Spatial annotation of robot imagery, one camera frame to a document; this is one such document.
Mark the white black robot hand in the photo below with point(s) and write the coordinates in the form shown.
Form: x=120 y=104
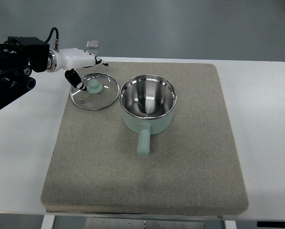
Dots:
x=70 y=60

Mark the glass lid green knob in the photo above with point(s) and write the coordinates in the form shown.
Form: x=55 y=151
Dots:
x=101 y=92

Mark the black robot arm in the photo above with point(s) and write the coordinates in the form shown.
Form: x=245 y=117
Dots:
x=19 y=57

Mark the metal floor plate lower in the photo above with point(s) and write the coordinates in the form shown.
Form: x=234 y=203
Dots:
x=95 y=52

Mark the mint green saucepan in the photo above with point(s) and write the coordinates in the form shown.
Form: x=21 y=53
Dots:
x=147 y=103

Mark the white table leg left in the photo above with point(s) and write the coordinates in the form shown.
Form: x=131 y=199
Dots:
x=48 y=222

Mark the white table leg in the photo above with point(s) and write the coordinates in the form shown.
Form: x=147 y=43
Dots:
x=48 y=222
x=230 y=224

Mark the grey felt mat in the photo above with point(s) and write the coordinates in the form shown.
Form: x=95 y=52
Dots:
x=191 y=168

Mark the white table leg right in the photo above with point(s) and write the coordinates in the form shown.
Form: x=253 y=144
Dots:
x=230 y=224

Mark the black bar bottom right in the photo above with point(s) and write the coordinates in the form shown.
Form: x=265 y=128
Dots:
x=270 y=224

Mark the metal bracket under table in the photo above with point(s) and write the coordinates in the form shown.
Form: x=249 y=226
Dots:
x=100 y=223

